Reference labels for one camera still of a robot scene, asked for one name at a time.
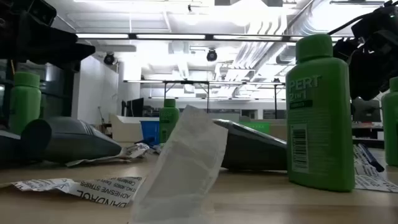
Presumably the blue perforated plastic basket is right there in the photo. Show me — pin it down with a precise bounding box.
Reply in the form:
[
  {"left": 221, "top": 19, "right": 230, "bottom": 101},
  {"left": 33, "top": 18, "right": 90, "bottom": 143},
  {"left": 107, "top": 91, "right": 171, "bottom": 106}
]
[{"left": 139, "top": 120, "right": 160, "bottom": 146}]

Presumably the black computer monitor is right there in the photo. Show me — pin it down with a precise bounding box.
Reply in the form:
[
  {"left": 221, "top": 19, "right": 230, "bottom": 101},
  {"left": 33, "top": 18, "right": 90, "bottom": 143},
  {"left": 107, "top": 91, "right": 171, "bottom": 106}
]
[
  {"left": 121, "top": 97, "right": 145, "bottom": 118},
  {"left": 351, "top": 98, "right": 382, "bottom": 123}
]

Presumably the green shampoo bottle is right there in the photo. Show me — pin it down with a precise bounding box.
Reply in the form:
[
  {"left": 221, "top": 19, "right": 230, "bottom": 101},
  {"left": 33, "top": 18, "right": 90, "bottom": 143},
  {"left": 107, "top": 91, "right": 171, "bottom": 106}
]
[
  {"left": 159, "top": 98, "right": 180, "bottom": 144},
  {"left": 285, "top": 33, "right": 356, "bottom": 193},
  {"left": 8, "top": 71, "right": 42, "bottom": 135},
  {"left": 381, "top": 76, "right": 398, "bottom": 167}
]

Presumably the green perforated plastic basket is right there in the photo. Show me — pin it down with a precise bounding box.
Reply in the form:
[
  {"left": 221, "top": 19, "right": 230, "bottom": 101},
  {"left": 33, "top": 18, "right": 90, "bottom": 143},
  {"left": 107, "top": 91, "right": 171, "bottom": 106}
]
[{"left": 239, "top": 121, "right": 271, "bottom": 135}]

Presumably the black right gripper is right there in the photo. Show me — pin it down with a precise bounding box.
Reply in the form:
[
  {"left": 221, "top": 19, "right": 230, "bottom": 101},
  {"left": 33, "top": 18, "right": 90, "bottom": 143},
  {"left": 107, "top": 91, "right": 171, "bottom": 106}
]
[{"left": 333, "top": 1, "right": 398, "bottom": 101}]

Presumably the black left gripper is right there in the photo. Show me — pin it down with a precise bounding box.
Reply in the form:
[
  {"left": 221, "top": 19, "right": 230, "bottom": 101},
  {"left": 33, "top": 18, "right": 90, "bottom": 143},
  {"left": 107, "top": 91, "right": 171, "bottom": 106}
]
[{"left": 0, "top": 0, "right": 96, "bottom": 72}]

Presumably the white solid plastic bin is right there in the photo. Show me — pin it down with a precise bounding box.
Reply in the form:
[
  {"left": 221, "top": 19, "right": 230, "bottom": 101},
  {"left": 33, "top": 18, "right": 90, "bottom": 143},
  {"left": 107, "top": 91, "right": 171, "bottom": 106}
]
[{"left": 108, "top": 113, "right": 160, "bottom": 144}]

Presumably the black desk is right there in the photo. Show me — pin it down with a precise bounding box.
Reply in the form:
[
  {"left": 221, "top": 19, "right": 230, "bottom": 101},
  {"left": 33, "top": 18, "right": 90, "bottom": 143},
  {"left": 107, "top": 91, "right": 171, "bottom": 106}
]
[{"left": 351, "top": 123, "right": 385, "bottom": 149}]

